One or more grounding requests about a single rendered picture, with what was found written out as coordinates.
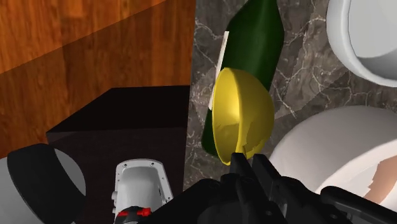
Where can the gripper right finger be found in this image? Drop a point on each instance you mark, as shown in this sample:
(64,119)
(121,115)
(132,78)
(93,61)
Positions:
(279,189)

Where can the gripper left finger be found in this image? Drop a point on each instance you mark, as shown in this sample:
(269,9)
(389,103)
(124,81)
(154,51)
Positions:
(238,173)

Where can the yellow bowl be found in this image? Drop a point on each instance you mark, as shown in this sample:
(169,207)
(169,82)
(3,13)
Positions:
(245,111)

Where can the green glass bottle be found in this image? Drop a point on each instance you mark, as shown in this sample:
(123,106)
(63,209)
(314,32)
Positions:
(257,40)

